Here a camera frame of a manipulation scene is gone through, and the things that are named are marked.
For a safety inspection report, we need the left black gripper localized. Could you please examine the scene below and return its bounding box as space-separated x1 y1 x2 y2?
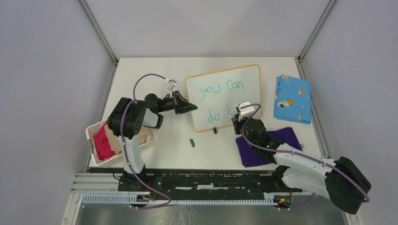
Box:
157 90 198 115

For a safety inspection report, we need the yellow framed whiteboard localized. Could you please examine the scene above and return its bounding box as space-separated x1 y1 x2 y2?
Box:
185 64 262 132

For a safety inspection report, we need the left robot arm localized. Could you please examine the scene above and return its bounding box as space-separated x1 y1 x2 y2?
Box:
107 91 198 191

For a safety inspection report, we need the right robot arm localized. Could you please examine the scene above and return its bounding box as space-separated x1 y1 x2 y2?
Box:
231 113 371 214

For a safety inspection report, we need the purple cloth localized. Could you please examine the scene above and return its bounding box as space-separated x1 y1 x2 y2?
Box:
236 127 303 167

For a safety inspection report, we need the tan cloth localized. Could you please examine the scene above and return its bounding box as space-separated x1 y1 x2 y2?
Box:
104 126 156 155

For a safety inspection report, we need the blue cartoon cloth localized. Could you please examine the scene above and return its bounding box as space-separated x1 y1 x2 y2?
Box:
273 75 312 124

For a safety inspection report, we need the red cloth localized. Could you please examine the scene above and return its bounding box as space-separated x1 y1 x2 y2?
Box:
93 123 116 160

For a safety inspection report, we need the white plastic basket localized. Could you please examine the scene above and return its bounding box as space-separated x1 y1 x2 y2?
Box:
85 120 157 168

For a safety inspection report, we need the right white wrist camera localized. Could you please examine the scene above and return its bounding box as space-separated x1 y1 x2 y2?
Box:
237 101 256 120

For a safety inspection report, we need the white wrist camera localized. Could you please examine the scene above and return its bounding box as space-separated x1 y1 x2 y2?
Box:
166 79 177 95
237 101 256 120

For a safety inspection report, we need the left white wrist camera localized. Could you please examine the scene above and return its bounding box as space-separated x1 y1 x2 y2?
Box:
166 79 177 95

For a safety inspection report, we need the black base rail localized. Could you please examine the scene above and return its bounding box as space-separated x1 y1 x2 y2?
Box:
118 169 302 201

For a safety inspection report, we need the white slotted cable duct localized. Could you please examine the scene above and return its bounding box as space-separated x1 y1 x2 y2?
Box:
81 194 277 206

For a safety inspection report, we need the left aluminium frame post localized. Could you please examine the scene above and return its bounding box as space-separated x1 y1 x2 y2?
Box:
77 0 119 67

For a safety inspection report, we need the aluminium frame post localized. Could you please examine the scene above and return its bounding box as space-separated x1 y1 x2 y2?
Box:
297 0 338 62
77 0 119 67

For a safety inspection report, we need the right aluminium frame post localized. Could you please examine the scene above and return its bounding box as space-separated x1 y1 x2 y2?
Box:
297 0 338 62

